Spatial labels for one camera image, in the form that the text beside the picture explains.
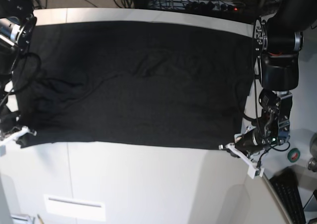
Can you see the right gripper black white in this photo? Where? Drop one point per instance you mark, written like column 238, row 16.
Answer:
column 12, row 131

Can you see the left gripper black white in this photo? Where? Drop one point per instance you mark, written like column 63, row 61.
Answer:
column 249, row 147

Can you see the black t-shirt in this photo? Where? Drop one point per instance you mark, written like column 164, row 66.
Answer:
column 137, row 83

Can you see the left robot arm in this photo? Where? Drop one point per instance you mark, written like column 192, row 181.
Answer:
column 281, row 39

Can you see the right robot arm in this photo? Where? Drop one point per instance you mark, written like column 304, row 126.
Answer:
column 17, row 23

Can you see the green tape roll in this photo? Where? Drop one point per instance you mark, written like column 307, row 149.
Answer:
column 293, row 155

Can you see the black keyboard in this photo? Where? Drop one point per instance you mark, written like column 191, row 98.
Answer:
column 285, row 185

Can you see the silver metal cylinder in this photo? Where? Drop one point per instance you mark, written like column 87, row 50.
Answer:
column 312, row 163

